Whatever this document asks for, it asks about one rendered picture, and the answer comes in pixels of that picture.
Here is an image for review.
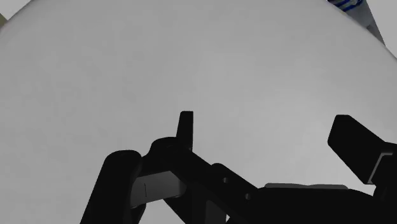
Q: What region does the white round table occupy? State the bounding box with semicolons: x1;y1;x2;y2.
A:
0;0;397;224

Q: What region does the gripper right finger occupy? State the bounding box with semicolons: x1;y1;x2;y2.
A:
328;114;397;199

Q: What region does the white blue striped object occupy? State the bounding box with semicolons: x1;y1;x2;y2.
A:
327;0;386;46

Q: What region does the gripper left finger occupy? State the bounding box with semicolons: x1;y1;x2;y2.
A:
80;110;258;224

